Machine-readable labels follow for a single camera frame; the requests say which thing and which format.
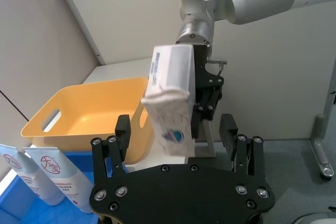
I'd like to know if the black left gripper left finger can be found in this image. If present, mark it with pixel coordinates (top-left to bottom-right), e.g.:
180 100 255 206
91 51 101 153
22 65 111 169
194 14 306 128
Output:
90 114 131 180

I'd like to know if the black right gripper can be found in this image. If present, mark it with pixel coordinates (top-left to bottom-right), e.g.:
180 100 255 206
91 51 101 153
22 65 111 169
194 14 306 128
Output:
191 45 225 140

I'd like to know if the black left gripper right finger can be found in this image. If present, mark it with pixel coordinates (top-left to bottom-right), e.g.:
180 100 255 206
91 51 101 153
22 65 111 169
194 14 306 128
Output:
219 113 265 177

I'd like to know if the white tissue pack blue print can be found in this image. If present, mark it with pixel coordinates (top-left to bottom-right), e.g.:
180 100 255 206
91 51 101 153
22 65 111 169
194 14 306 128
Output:
141 45 196 157

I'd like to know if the white tube red round logo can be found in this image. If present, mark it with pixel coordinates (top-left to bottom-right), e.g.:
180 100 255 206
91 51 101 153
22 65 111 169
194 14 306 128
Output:
23 147 95 214
0 143 67 207

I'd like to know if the blue plastic tray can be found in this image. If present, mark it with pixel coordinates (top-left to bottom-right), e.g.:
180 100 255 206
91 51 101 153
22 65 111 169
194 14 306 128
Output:
0 150 101 224

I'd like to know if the yellow plastic bin with handles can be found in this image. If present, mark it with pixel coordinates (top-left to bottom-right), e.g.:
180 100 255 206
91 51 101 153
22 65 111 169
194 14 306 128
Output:
20 77 155 164

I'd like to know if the white partition panel grey frame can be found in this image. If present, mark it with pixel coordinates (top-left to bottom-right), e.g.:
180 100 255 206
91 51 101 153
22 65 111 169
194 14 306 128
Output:
58 0 336 157

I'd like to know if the grey partition post with caster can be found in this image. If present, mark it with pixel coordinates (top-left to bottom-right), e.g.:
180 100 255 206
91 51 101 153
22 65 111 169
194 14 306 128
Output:
308 63 336 181

